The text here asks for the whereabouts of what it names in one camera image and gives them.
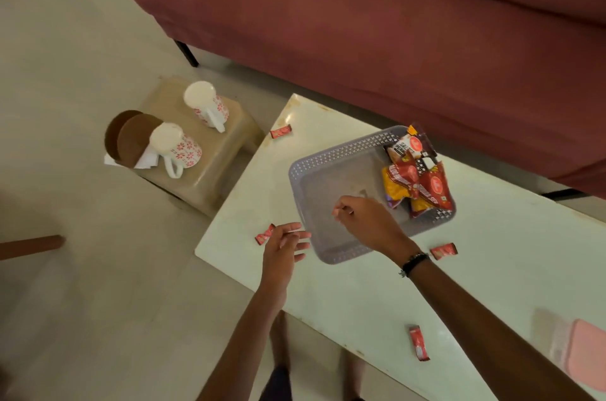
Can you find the person's left hand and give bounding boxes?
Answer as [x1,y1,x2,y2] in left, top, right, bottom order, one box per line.
[261,222,312,296]

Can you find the person's right hand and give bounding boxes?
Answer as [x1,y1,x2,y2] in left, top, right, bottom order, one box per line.
[332,196,420,265]

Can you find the person's left forearm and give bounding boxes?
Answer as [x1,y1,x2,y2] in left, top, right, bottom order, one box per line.
[196,283,288,401]

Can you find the person's right forearm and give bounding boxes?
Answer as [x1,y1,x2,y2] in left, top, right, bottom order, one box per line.
[402,255,595,401]

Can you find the grey perforated plastic basket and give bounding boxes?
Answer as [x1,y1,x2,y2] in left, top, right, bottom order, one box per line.
[288,125,457,265]

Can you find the yellow snack packet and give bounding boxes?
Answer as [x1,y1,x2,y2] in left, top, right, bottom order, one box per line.
[382,168,412,210]

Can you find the red snack packet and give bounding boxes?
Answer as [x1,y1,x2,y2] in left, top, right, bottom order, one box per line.
[417,163,454,212]
[387,156,422,200]

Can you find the white and black snack packet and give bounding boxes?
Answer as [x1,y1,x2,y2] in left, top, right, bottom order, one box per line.
[386,133,427,164]

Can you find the black wrist band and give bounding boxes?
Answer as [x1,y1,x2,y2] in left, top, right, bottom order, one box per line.
[399,252,431,278]

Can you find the beige plastic stool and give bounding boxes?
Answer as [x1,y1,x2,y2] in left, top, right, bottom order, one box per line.
[137,76,265,219]

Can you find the dark brown snack packet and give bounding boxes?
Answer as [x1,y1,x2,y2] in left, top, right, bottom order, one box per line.
[408,124,443,169]

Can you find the dark shorts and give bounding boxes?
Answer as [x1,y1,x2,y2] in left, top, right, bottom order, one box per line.
[258,365,294,401]

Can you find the white red-flowered mug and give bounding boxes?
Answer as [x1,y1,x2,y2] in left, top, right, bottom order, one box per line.
[183,81,230,134]
[149,122,203,179]

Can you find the white paper napkin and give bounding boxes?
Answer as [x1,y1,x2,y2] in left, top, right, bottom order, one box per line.
[104,144,160,170]

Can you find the dusty pink sofa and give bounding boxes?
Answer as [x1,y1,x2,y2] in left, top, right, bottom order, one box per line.
[126,0,606,200]

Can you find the round brown coaster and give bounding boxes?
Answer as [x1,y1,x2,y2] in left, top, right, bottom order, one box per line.
[116,113,164,169]
[104,109,144,162]

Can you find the black sofa leg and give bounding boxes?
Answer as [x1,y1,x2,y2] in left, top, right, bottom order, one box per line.
[173,39,200,68]

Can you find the brown wooden bar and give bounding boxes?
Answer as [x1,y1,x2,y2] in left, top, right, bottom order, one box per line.
[0,234,66,261]

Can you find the pink pouch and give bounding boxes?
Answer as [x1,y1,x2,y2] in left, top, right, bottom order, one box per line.
[564,318,606,392]

